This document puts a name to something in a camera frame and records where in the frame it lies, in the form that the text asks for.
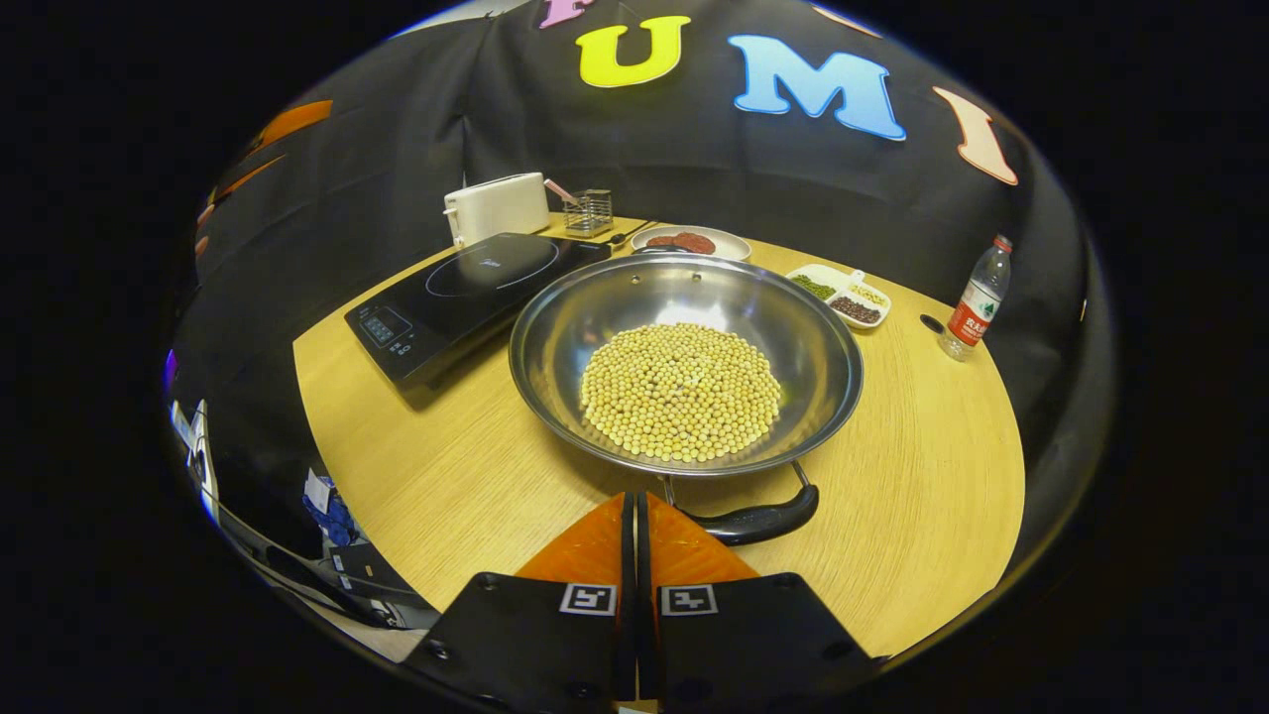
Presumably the black backdrop cloth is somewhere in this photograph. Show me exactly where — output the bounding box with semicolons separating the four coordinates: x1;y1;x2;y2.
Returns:
169;0;1111;556

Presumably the large pile of soybeans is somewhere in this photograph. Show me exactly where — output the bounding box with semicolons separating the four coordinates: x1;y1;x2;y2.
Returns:
580;322;784;464

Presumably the white round plate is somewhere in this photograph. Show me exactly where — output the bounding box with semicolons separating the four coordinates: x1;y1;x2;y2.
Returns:
631;225;752;263

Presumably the blue crumpled item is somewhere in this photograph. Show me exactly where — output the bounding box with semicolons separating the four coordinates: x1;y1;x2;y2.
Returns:
302;486;358;546

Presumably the white toaster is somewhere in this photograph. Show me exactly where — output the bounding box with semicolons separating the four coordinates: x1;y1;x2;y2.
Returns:
443;173;551;249

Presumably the black induction cooktop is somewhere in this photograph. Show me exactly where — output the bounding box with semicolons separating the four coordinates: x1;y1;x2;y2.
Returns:
344;232;613;390

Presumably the steel pot with black handles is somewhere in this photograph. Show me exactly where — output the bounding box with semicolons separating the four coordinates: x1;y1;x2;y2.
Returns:
509;253;865;548

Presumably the wire mesh utensil holder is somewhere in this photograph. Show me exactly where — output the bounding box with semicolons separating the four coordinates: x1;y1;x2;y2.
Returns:
565;188;614;237

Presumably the clear water bottle red label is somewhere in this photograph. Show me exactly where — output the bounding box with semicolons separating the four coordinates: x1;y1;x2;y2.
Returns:
938;234;1014;362

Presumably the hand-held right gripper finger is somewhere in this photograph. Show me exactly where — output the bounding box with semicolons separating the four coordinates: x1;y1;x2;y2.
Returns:
637;493;883;710
402;493;636;710

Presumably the white divided dish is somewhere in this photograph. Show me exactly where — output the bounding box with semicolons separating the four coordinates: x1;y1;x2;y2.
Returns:
785;263;892;330

